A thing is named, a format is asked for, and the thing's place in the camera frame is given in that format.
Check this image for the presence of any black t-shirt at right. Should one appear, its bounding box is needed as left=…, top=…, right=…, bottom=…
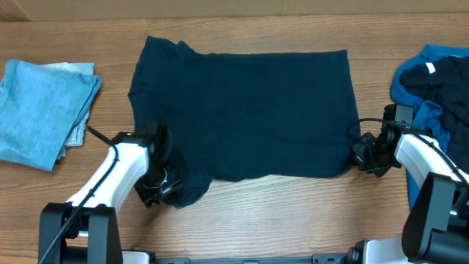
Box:
left=399, top=56, right=468, bottom=172

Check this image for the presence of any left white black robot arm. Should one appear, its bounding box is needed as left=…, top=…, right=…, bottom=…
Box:
left=37, top=126, right=182, bottom=264

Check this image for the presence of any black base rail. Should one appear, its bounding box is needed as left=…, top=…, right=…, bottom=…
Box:
left=150, top=253, right=347, bottom=264

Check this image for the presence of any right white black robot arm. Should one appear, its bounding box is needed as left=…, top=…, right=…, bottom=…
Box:
left=342, top=125, right=468, bottom=264

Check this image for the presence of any folded light blue cloth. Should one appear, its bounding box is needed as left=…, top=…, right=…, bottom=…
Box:
left=1, top=59, right=101, bottom=171

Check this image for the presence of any blue t-shirt at right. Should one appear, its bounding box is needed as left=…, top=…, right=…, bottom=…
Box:
left=389, top=43, right=469, bottom=210

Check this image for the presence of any dark navy t-shirt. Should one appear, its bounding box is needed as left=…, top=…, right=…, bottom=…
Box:
left=128, top=37, right=360, bottom=208

